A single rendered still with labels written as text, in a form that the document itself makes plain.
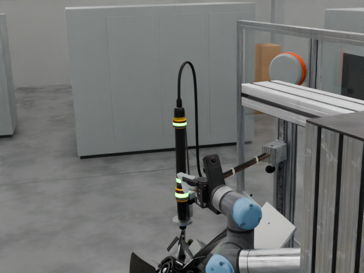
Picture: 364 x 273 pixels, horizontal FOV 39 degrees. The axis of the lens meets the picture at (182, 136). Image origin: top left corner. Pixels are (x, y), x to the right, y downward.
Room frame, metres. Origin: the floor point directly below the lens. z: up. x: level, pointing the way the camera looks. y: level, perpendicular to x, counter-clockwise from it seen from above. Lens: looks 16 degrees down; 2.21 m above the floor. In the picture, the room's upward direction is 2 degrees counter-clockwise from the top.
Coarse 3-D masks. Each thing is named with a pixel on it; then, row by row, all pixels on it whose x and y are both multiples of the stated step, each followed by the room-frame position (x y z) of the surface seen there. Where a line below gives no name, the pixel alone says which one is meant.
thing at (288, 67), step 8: (280, 56) 2.18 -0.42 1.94; (288, 56) 2.16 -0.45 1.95; (296, 56) 2.16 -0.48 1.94; (272, 64) 2.20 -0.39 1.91; (280, 64) 2.18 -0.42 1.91; (288, 64) 2.15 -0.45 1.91; (296, 64) 2.13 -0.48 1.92; (304, 64) 2.15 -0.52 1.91; (272, 72) 2.20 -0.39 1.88; (280, 72) 2.18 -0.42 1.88; (288, 72) 2.15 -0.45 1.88; (296, 72) 2.13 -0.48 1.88; (304, 72) 2.14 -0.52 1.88; (272, 80) 2.20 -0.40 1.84; (280, 80) 2.18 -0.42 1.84; (288, 80) 2.15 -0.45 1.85; (296, 80) 2.13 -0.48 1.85
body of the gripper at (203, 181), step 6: (198, 180) 1.46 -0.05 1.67; (204, 180) 1.46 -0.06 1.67; (198, 186) 1.45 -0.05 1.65; (204, 186) 1.44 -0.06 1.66; (222, 186) 1.39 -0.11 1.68; (198, 192) 1.48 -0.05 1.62; (204, 192) 1.44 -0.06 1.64; (198, 198) 1.46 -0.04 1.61; (204, 198) 1.44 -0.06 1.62; (210, 198) 1.39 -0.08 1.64; (198, 204) 1.46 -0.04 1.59; (210, 204) 1.42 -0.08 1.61; (216, 210) 1.39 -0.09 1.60
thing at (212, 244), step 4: (224, 232) 1.62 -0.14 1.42; (220, 236) 1.61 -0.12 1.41; (224, 236) 1.58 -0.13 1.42; (212, 240) 1.65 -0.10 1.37; (216, 240) 1.60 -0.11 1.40; (220, 240) 1.75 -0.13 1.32; (208, 244) 1.64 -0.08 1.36; (212, 244) 1.71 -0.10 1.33; (216, 244) 1.75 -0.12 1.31; (204, 248) 1.64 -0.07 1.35; (208, 248) 1.71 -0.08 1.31; (212, 248) 1.75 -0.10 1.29; (200, 252) 1.67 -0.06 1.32; (204, 252) 1.72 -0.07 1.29; (208, 252) 1.75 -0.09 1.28; (196, 256) 1.68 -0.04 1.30; (200, 256) 1.72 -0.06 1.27
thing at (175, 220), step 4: (192, 192) 1.67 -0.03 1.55; (188, 196) 1.66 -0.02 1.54; (192, 196) 1.66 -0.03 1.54; (188, 200) 1.65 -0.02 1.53; (192, 200) 1.66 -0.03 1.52; (188, 204) 1.65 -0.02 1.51; (188, 208) 1.65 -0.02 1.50; (188, 212) 1.65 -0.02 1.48; (192, 212) 1.66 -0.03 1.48; (176, 216) 1.66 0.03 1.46; (188, 216) 1.65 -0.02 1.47; (172, 220) 1.64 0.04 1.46; (176, 220) 1.63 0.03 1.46; (180, 220) 1.63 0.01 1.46; (184, 220) 1.63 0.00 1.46; (188, 220) 1.63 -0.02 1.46; (192, 220) 1.64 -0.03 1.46; (176, 224) 1.62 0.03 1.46; (180, 224) 1.61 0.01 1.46; (184, 224) 1.61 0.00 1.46; (188, 224) 1.62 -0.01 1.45
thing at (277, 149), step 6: (270, 144) 2.13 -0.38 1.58; (276, 144) 2.12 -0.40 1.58; (282, 144) 2.12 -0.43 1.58; (264, 150) 2.10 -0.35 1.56; (270, 150) 2.08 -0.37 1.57; (276, 150) 2.06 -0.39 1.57; (282, 150) 2.10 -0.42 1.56; (270, 156) 2.08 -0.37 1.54; (276, 156) 2.06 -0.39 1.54; (282, 156) 2.10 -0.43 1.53; (270, 162) 2.08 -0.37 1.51; (276, 162) 2.06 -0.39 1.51
